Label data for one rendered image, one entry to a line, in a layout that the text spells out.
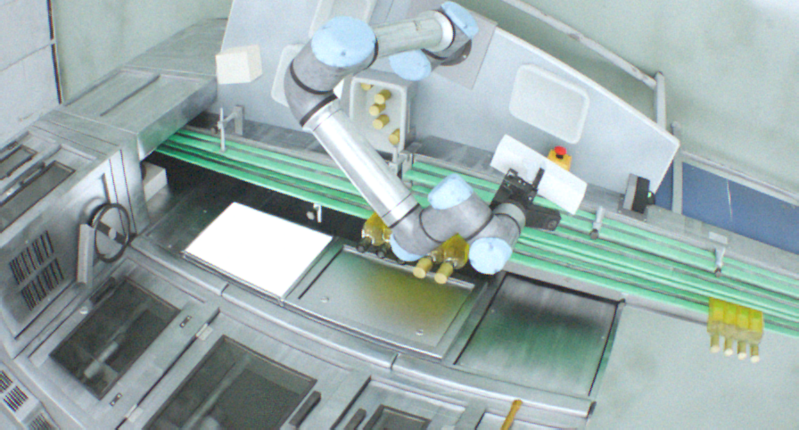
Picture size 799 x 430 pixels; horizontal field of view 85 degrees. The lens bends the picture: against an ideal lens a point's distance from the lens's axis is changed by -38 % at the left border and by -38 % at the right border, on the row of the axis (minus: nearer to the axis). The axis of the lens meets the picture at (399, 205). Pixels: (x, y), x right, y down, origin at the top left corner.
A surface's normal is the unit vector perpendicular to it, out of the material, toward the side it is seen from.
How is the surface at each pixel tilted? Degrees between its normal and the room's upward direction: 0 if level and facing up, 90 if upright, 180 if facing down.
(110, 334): 90
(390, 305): 91
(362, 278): 90
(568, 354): 90
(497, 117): 0
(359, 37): 80
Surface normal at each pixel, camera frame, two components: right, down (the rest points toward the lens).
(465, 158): 0.04, -0.83
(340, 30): 0.49, -0.40
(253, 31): -0.42, 0.50
